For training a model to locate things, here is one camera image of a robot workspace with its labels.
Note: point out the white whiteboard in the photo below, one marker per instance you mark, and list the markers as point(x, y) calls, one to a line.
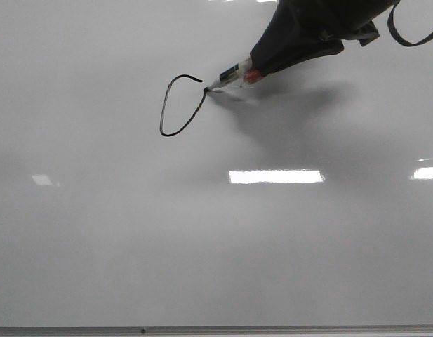
point(128, 199)

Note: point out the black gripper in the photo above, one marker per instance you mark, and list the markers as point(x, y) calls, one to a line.
point(305, 30)

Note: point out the aluminium whiteboard bottom frame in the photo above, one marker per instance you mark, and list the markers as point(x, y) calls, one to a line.
point(381, 330)

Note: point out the white black whiteboard marker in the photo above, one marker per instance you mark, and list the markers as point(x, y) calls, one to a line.
point(235, 72)

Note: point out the red taped pad on marker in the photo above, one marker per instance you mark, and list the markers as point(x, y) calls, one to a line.
point(253, 76)

